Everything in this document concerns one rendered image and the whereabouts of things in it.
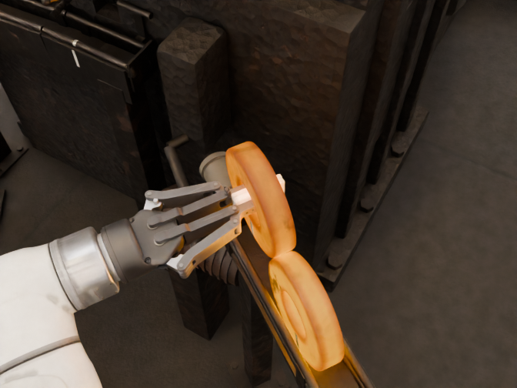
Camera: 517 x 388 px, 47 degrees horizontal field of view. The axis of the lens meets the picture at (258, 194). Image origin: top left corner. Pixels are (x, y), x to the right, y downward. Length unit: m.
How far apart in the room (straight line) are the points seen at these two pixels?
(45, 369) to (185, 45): 0.53
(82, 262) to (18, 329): 0.10
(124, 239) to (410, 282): 1.06
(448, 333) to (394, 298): 0.16
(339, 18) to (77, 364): 0.59
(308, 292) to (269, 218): 0.10
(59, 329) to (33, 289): 0.05
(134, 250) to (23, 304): 0.13
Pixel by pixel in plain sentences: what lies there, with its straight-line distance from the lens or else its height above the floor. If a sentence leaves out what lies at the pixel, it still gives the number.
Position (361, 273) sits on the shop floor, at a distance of 1.64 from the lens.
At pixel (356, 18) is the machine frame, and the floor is 0.87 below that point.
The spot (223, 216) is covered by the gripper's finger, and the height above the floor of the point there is 0.82.
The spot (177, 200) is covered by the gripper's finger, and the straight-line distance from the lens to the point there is 0.78.
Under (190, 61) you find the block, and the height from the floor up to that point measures 0.80.
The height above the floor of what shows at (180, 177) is 0.59.
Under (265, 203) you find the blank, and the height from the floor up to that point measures 0.86.
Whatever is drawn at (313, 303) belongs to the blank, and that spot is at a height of 0.79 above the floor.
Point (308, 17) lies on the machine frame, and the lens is 0.91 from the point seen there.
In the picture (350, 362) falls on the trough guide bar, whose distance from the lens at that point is 0.80.
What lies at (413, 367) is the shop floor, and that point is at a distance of 1.57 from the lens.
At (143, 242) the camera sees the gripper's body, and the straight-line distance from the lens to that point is 0.74.
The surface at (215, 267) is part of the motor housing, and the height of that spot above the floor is 0.49.
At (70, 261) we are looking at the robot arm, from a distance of 0.72.
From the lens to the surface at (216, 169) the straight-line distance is 0.94.
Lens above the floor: 1.45
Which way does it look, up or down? 56 degrees down
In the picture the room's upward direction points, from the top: straight up
